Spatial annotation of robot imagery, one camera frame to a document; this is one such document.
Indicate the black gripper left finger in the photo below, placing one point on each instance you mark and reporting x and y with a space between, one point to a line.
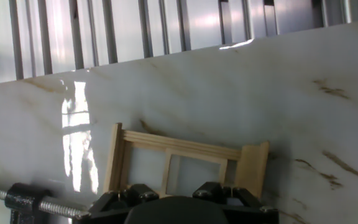
98 208

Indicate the white marble pattern board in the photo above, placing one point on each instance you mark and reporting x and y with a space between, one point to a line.
228 93

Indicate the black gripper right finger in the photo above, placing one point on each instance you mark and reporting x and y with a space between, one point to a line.
253 211

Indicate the miniature wooden sliding window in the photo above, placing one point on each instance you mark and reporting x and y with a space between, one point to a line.
250 168

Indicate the black C-clamp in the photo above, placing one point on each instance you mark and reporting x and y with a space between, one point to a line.
23 196

